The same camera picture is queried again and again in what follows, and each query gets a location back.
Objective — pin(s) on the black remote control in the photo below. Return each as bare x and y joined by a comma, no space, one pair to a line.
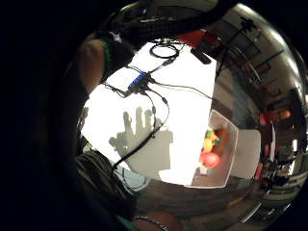
200,55

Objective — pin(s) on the black tripod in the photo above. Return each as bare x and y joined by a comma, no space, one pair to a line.
238,35

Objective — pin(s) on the blue USB hub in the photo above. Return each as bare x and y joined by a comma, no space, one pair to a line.
138,81

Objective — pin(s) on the green toy fruit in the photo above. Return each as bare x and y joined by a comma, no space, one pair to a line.
210,133

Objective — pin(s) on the yellow toy fruit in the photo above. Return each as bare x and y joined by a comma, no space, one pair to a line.
208,145

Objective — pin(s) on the white plastic bin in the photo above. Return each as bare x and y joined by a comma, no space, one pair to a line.
231,141

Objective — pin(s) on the red toy apple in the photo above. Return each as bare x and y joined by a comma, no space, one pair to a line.
210,159

